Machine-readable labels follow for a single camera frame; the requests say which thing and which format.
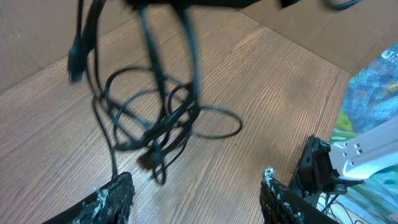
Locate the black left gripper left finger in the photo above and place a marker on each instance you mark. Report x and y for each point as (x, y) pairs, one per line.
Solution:
(110, 204)

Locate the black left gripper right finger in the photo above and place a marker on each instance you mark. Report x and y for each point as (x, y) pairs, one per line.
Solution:
(280, 205)

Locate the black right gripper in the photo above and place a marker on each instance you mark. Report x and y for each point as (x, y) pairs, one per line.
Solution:
(185, 3)

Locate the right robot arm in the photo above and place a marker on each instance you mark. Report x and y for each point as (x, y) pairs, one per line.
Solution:
(293, 89)

